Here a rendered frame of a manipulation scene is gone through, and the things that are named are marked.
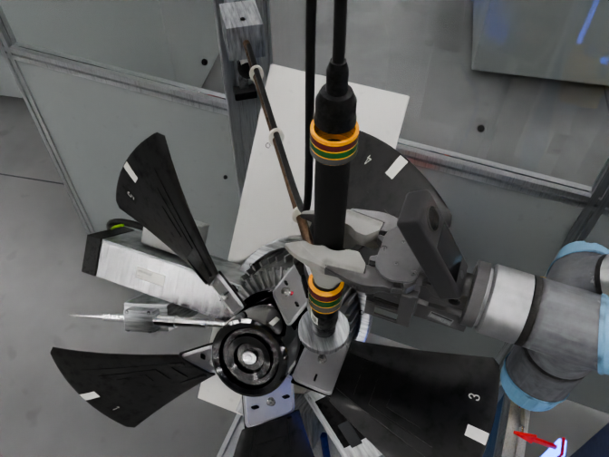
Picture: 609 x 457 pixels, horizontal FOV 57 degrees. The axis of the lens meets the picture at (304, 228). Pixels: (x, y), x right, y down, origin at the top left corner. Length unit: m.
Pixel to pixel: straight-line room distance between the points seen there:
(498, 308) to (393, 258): 0.11
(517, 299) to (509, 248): 1.05
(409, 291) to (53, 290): 2.11
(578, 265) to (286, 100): 0.57
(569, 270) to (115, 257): 0.76
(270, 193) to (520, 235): 0.77
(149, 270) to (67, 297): 1.47
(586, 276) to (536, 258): 0.91
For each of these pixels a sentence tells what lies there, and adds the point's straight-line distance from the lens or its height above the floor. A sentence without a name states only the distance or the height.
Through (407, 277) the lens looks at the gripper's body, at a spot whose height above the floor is 1.50.
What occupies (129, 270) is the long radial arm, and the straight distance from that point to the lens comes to 1.09.
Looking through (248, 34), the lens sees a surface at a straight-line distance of 1.11.
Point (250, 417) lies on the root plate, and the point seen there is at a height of 1.11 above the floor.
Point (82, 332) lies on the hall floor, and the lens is 2.41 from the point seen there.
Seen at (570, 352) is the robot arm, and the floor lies 1.47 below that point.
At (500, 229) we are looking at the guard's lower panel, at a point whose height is 0.81.
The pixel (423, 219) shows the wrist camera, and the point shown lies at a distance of 0.53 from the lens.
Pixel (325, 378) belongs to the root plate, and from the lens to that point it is 0.86.
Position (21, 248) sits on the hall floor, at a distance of 2.76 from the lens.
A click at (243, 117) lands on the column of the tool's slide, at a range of 1.37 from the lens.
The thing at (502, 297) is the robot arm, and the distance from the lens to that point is 0.59.
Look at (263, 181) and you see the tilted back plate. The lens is 1.07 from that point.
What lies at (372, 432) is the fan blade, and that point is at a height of 1.17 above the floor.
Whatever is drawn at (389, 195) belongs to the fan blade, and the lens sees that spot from 0.78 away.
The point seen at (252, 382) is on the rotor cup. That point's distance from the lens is 0.86.
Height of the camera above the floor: 1.97
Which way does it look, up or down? 51 degrees down
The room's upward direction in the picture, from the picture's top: straight up
